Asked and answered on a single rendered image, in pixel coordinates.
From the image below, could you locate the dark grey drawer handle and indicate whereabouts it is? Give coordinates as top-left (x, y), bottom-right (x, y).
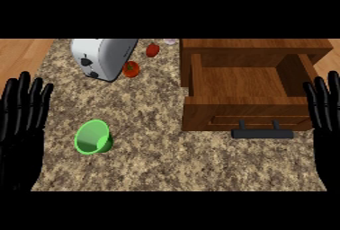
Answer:
top-left (231, 119), bottom-right (295, 139)

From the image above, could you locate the open wooden drawer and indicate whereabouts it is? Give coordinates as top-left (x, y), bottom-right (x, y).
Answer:
top-left (181, 53), bottom-right (321, 132)

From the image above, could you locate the green plastic cup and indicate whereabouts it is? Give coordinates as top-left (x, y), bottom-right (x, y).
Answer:
top-left (73, 119), bottom-right (114, 155)

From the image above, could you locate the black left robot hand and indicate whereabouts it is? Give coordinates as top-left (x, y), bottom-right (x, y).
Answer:
top-left (0, 71), bottom-right (55, 192)

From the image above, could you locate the wooden cabinet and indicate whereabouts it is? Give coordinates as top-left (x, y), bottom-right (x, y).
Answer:
top-left (179, 39), bottom-right (335, 88)

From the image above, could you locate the red tomato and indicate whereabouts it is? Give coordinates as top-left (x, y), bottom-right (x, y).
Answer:
top-left (122, 60), bottom-right (141, 79)

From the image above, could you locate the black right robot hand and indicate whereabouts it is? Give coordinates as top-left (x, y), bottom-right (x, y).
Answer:
top-left (302, 70), bottom-right (340, 192)

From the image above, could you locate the silver toaster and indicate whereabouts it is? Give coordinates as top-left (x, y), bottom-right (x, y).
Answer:
top-left (71, 39), bottom-right (139, 83)

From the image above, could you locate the red bell pepper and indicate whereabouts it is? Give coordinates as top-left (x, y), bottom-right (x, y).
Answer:
top-left (145, 42), bottom-right (162, 58)

